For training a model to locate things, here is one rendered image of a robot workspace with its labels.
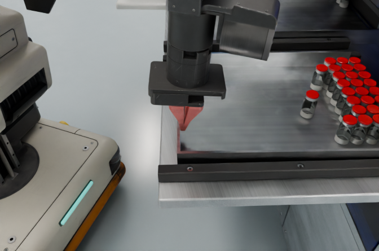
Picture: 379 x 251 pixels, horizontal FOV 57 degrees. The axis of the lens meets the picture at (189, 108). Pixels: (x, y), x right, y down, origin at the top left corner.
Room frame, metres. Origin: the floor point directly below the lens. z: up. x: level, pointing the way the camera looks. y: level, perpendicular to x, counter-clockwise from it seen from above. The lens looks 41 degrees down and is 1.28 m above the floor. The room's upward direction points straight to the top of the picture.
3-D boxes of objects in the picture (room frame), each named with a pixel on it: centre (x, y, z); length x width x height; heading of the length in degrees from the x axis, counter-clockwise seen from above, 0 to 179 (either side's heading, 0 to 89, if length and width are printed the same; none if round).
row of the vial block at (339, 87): (0.46, -0.26, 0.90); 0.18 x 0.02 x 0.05; 1
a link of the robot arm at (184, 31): (0.38, -0.01, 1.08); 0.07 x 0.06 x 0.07; 75
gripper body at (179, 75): (0.38, 0.00, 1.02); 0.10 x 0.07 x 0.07; 91
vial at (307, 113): (0.44, -0.20, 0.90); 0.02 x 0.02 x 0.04
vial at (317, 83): (0.51, -0.24, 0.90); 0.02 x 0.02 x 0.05
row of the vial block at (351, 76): (0.46, -0.28, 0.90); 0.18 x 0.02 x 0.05; 1
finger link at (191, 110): (0.38, 0.02, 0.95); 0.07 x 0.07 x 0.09; 1
